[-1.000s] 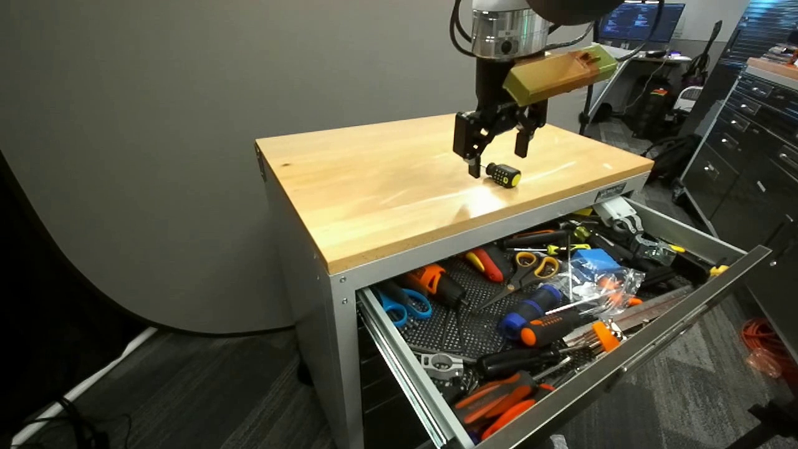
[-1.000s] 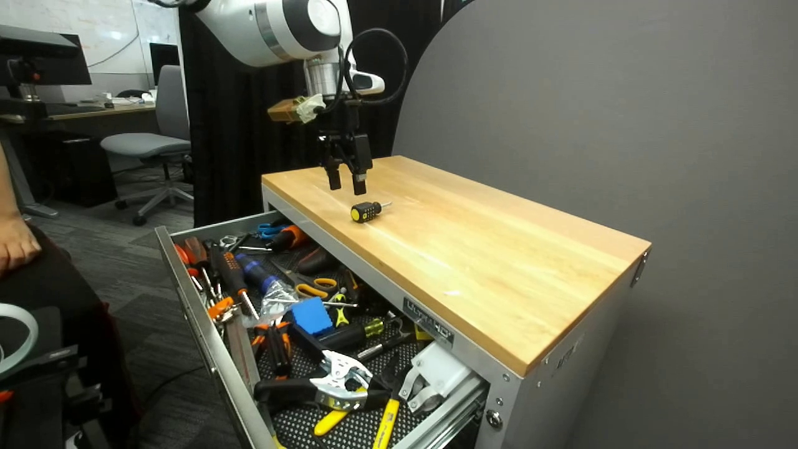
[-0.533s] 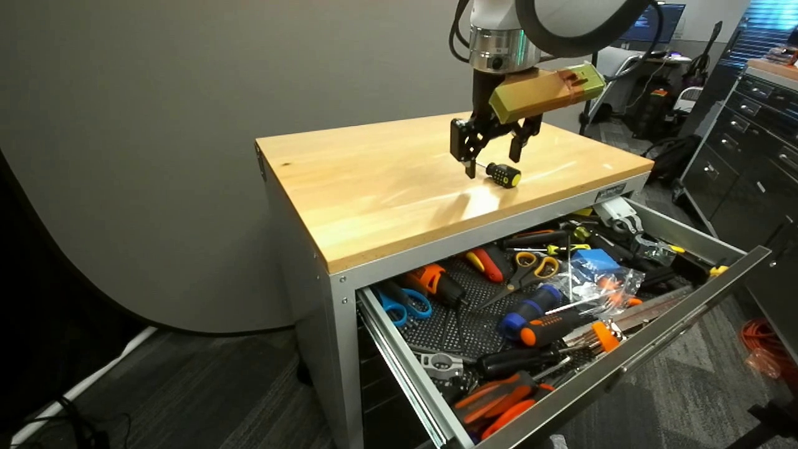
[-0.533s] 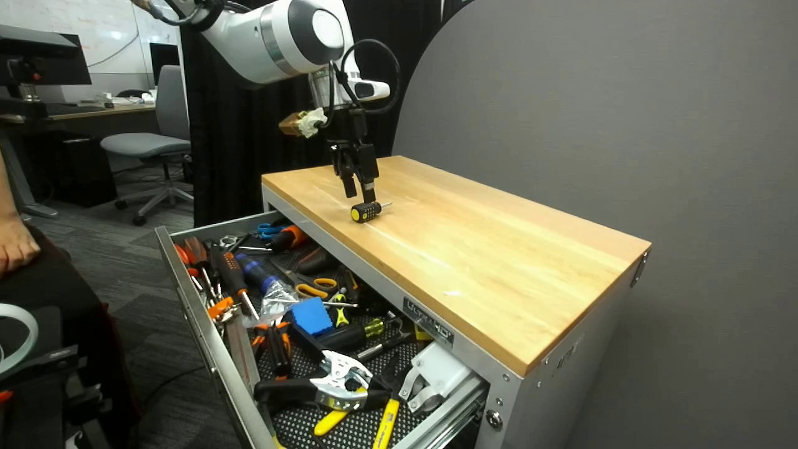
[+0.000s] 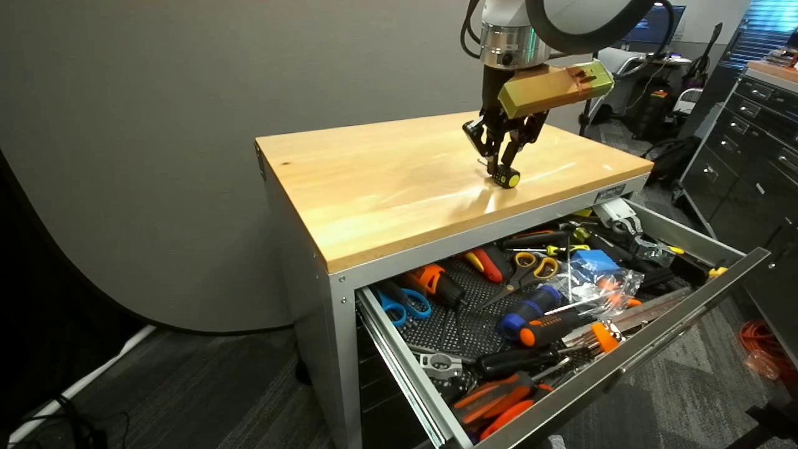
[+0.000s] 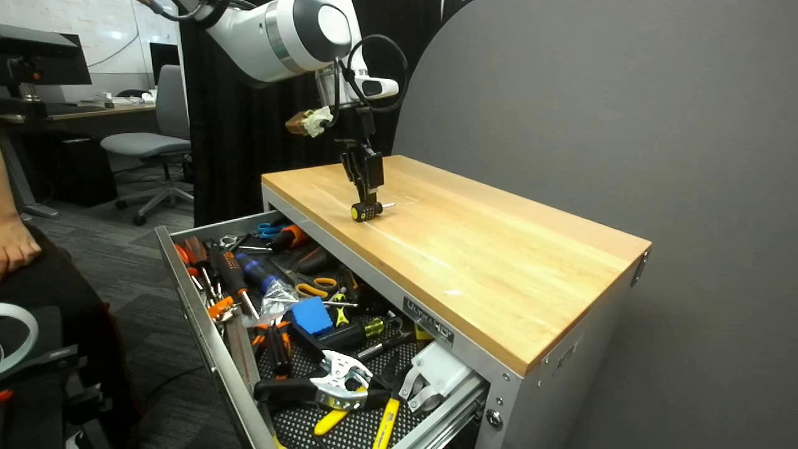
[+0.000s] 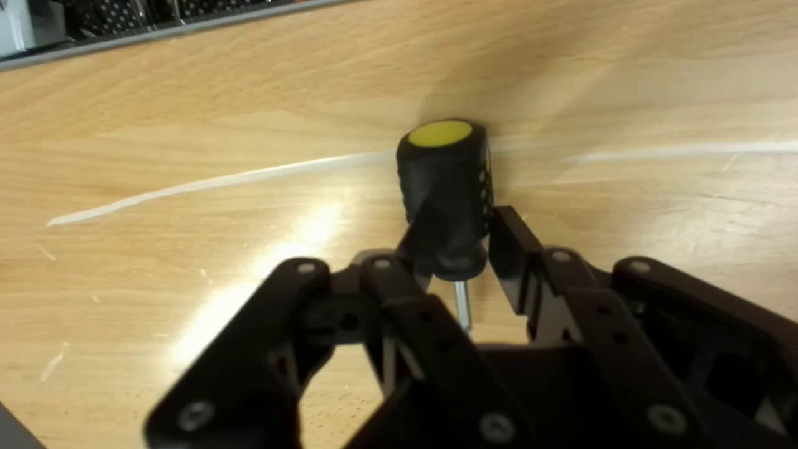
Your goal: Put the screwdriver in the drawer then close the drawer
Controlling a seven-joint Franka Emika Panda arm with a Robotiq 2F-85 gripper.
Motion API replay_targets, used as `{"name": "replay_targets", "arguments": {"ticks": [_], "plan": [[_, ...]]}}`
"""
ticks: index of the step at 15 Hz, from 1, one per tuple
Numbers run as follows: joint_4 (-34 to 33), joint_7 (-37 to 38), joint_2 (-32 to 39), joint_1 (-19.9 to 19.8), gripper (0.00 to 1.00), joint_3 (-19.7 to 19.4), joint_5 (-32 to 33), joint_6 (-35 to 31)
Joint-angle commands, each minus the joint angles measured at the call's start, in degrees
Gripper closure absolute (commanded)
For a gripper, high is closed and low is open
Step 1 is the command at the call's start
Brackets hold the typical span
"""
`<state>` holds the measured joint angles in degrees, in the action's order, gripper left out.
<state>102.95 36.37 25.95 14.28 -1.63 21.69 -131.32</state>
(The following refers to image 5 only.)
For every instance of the grey metal tool drawer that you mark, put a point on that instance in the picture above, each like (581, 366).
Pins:
(583, 389)

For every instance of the blue plastic package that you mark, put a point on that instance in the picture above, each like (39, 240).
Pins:
(596, 262)

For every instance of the silver metal clamp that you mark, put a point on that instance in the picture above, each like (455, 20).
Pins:
(442, 366)

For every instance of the black tripod foot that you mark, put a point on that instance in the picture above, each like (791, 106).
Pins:
(774, 414)

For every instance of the blue office chair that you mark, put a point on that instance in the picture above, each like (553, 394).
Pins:
(652, 33)

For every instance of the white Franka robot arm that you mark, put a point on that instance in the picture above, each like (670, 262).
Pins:
(574, 16)

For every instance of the black yellow tool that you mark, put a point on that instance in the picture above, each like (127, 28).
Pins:
(693, 266)

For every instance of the black tool chest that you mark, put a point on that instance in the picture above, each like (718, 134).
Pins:
(750, 165)

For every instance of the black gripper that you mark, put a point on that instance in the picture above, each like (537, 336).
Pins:
(499, 91)

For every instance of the grey round backdrop panel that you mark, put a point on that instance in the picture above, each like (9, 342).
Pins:
(165, 126)

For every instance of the long metal saw blade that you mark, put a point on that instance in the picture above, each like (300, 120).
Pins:
(648, 306)

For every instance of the stubby black yellow screwdriver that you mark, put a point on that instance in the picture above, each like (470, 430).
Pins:
(511, 177)

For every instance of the clear bag of orange parts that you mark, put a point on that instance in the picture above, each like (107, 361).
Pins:
(619, 291)

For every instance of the orange utility knife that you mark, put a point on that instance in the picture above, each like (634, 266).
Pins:
(608, 336)

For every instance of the grey staple gun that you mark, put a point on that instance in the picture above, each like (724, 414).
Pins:
(619, 216)

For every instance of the grey workbench cabinet wooden top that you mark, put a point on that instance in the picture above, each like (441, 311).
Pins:
(391, 188)

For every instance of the black backdrop stand pole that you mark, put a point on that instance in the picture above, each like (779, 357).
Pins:
(586, 112)

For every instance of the olive wrist camera box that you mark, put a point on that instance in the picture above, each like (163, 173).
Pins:
(557, 89)

